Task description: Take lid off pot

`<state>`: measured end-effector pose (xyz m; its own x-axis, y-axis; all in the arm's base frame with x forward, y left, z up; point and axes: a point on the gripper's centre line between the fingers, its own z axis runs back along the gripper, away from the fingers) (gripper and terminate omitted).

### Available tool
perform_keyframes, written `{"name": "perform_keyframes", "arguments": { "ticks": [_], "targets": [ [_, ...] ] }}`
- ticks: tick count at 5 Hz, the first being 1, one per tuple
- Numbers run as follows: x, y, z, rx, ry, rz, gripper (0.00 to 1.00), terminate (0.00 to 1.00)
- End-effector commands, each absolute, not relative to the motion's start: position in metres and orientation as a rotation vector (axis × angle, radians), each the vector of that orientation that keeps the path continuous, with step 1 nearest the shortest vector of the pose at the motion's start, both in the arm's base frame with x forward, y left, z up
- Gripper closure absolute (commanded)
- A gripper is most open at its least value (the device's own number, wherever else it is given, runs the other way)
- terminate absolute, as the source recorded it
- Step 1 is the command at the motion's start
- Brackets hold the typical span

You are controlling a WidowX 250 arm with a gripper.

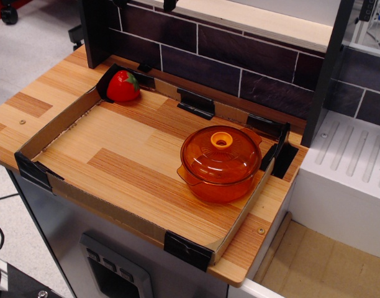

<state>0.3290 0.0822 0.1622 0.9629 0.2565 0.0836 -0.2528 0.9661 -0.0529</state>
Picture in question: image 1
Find orange transparent pot lid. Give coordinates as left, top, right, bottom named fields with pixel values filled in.
left=178, top=125, right=261, bottom=186

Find orange transparent pot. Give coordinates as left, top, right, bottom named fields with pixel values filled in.
left=176, top=127, right=263, bottom=205

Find red toy strawberry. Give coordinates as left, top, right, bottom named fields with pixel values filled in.
left=107, top=70, right=140, bottom=102

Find cardboard fence with black tape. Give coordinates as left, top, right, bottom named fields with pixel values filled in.
left=15, top=65, right=297, bottom=283

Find beige wooden shelf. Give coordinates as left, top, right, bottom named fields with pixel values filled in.
left=127, top=0, right=333, bottom=53

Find grey oven control panel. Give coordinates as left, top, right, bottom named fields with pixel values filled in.
left=79, top=234, right=153, bottom=297

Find white toy sink drainboard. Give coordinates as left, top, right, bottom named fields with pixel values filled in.
left=289, top=112, right=380, bottom=258

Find black caster wheel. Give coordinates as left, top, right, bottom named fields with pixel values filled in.
left=0, top=5, right=18, bottom=25

